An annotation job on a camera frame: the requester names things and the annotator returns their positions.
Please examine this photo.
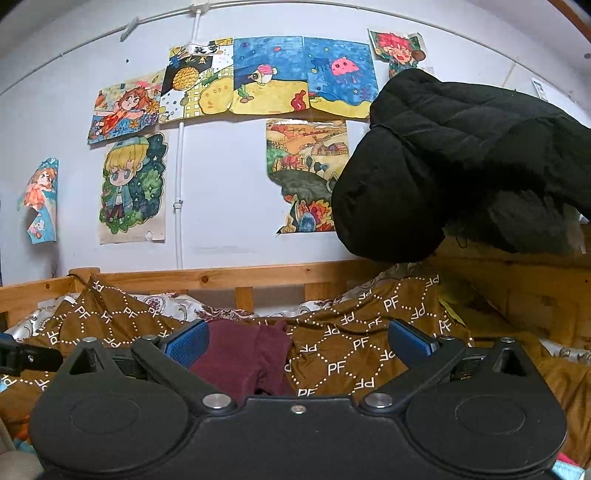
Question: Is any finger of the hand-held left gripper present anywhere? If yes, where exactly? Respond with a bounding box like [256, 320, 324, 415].
[0, 333, 64, 376]

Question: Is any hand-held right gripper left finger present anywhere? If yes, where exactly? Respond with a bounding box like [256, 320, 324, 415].
[69, 319, 232, 414]

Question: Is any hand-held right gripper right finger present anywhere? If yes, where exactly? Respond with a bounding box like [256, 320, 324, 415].
[362, 318, 542, 412]

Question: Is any maroon long-sleeve shirt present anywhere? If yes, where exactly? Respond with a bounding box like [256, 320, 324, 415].
[189, 319, 296, 398]

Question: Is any white floral bedsheet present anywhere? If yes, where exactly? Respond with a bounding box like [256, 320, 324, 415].
[4, 293, 591, 365]

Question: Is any brown printed blanket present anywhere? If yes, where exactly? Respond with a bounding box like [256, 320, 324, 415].
[0, 272, 591, 467]

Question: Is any yellow-green cloth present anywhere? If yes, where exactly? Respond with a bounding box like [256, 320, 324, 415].
[438, 281, 476, 347]

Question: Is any beige cloth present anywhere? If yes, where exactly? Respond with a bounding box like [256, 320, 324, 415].
[0, 406, 42, 480]

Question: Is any black puffer jacket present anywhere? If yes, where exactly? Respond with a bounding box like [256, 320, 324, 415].
[331, 68, 591, 263]

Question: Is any curled girl drawing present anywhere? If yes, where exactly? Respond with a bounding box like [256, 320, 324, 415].
[17, 157, 61, 244]

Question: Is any farm landscape drawing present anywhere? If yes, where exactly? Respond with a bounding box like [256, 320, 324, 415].
[265, 119, 348, 234]

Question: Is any orange-haired girl drawing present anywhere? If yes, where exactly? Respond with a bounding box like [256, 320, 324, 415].
[87, 73, 163, 145]

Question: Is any underwater fish drawing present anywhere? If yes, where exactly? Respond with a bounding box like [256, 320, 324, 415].
[230, 36, 309, 116]

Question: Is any pineapple drawing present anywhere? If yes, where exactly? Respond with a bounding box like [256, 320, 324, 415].
[158, 38, 235, 124]

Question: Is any pink jellyfish drawing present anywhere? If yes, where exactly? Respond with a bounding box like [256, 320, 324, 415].
[302, 37, 380, 121]

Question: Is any red-haired figure drawing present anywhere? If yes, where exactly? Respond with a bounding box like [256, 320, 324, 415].
[368, 29, 426, 80]

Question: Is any wooden bunk beam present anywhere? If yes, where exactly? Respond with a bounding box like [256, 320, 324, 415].
[549, 0, 591, 35]

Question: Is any wooden bed frame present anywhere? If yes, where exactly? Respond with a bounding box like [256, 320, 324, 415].
[0, 235, 591, 356]

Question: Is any white vertical wall conduit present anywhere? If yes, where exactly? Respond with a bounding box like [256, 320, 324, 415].
[174, 4, 206, 271]

